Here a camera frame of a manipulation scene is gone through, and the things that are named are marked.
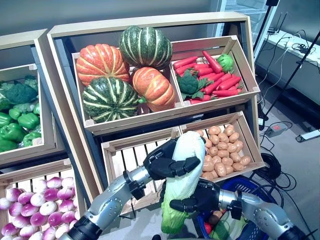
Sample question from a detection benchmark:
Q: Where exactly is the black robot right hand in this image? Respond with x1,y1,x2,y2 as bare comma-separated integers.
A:
169,178,222,213

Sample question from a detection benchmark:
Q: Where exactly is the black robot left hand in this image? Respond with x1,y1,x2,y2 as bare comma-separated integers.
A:
142,137,202,181

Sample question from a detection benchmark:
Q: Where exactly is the blue plastic shopping basket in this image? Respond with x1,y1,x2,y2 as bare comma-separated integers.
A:
193,174,278,240

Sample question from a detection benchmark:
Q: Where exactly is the brown potato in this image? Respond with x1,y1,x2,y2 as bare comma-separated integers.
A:
208,210,223,225

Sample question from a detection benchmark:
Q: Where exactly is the wooden slat crate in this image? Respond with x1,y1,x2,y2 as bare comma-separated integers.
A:
0,158,87,240
179,111,266,183
101,126,183,216
170,35,261,107
0,63,66,167

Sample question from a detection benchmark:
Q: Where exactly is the wide wooden crate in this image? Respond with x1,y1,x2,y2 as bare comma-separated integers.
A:
71,43,185,130

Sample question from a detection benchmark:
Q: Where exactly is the oblong orange pumpkin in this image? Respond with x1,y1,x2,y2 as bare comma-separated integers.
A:
131,66,177,113

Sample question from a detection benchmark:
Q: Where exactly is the green striped pumpkin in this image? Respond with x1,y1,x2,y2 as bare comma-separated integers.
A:
118,25,173,71
82,76,140,124

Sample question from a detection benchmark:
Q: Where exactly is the dark green broccoli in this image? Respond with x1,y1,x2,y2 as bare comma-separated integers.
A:
176,69,213,101
5,83,38,105
23,74,40,91

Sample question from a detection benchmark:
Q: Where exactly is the round orange pumpkin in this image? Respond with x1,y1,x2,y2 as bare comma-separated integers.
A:
75,43,131,87

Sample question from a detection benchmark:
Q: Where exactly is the light green round cabbage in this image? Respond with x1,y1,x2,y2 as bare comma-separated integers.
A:
216,53,235,73

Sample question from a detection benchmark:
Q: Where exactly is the wooden display stand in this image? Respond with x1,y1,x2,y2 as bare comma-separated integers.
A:
46,11,262,201
0,28,73,176

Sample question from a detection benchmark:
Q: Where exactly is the pale green broccoli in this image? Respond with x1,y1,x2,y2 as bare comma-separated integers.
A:
13,102,36,113

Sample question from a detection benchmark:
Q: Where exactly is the white desk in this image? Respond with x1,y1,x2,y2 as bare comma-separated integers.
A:
256,29,320,143

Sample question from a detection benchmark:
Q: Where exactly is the black tripod pole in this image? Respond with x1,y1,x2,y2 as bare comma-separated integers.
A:
259,29,320,126

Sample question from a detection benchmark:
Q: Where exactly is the black wifi router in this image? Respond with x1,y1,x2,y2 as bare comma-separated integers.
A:
266,12,288,35

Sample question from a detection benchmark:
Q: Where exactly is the black light stand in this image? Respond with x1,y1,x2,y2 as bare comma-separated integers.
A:
252,0,280,52

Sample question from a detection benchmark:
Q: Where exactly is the coiled black cable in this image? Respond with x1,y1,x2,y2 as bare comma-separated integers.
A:
252,152,282,180

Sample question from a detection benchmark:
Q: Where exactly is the power strip with red switch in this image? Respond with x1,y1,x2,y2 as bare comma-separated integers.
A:
264,123,287,137

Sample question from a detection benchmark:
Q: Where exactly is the black cable bundle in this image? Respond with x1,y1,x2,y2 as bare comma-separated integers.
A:
291,42,313,55

